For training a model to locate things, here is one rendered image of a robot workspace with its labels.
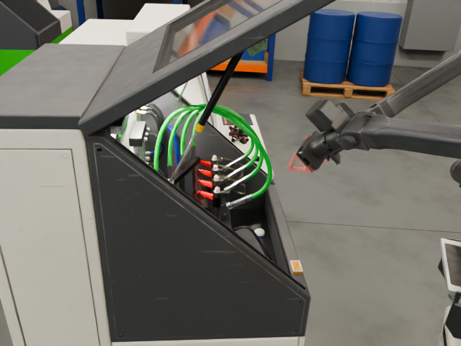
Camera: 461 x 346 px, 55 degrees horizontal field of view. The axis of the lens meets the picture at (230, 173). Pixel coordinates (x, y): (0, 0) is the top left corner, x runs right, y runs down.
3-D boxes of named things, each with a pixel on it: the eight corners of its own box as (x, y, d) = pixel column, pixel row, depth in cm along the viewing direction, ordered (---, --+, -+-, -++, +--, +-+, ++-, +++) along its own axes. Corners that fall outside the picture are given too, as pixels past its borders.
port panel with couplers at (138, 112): (148, 178, 164) (143, 98, 150) (139, 178, 164) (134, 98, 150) (151, 163, 176) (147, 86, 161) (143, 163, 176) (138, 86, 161)
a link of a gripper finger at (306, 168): (276, 164, 118) (300, 150, 111) (287, 150, 123) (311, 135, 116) (293, 182, 119) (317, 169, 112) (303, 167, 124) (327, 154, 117)
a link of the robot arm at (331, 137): (355, 145, 105) (361, 131, 108) (336, 124, 103) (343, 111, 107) (334, 156, 110) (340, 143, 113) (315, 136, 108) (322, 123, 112)
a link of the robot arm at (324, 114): (357, 148, 99) (377, 122, 101) (323, 111, 97) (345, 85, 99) (328, 156, 110) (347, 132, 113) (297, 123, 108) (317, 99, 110)
